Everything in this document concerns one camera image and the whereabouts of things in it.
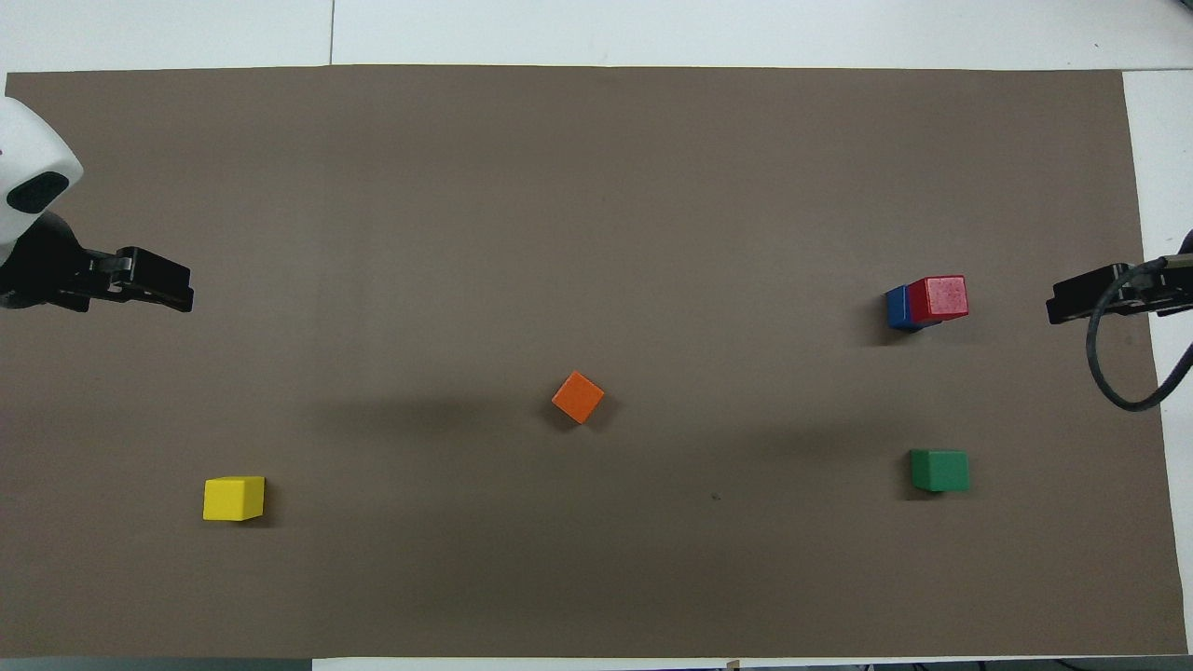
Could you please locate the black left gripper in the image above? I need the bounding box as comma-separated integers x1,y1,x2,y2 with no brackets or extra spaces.
0,212,196,314

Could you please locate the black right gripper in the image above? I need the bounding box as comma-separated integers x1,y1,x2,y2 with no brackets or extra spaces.
1045,228,1193,326

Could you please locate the red wooden block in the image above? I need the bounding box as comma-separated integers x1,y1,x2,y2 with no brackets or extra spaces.
907,275,969,324

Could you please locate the blue wooden block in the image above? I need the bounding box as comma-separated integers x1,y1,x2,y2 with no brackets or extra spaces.
884,285,933,333

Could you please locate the green wooden block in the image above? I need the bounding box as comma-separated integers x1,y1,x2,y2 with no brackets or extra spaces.
910,449,970,493

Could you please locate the yellow wooden block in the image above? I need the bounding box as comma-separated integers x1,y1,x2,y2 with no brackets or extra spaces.
202,475,267,523

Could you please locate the orange wooden block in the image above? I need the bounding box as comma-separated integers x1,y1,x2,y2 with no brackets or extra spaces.
551,370,606,426

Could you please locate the brown paper mat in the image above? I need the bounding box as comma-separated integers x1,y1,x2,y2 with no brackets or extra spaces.
0,63,1189,661

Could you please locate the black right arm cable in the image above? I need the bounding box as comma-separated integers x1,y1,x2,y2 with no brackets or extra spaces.
1088,256,1193,413

